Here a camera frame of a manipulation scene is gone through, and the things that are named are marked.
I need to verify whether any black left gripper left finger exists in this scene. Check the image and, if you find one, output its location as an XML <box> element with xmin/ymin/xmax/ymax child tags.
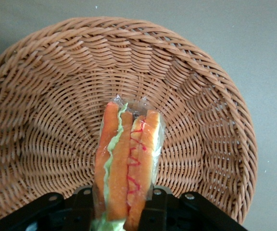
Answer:
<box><xmin>67</xmin><ymin>187</ymin><xmax>94</xmax><ymax>231</ymax></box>

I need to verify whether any triangle sandwich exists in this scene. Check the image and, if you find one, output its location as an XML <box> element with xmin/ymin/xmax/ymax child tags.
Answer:
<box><xmin>90</xmin><ymin>94</ymin><xmax>166</xmax><ymax>231</ymax></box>

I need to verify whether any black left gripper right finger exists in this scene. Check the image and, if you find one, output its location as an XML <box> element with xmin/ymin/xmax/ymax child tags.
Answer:
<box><xmin>138</xmin><ymin>186</ymin><xmax>172</xmax><ymax>231</ymax></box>

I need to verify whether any round brown wicker basket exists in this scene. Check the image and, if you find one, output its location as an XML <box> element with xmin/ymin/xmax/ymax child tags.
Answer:
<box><xmin>0</xmin><ymin>16</ymin><xmax>258</xmax><ymax>227</ymax></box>

